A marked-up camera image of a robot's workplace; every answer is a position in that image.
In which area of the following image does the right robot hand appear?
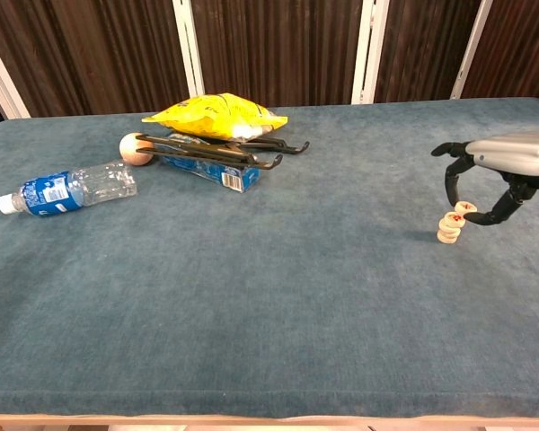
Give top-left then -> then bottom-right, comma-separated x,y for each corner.
430,131 -> 539,227

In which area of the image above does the brown slatted partition panel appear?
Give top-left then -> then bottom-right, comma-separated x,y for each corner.
172,0 -> 381,109
0,0 -> 206,120
352,0 -> 495,105
451,0 -> 539,101

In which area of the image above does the blue table cloth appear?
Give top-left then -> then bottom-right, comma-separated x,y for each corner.
0,96 -> 539,418

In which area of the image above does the blue cardboard box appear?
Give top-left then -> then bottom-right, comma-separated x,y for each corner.
159,132 -> 261,194

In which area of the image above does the black folding stand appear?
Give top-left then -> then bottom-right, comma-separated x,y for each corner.
136,133 -> 311,171

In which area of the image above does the yellow snack bag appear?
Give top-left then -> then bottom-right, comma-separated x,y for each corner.
141,92 -> 289,142

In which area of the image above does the wooden ball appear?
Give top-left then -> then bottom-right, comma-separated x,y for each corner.
119,132 -> 155,167

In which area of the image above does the clear plastic water bottle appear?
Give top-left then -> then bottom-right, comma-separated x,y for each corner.
0,160 -> 138,217

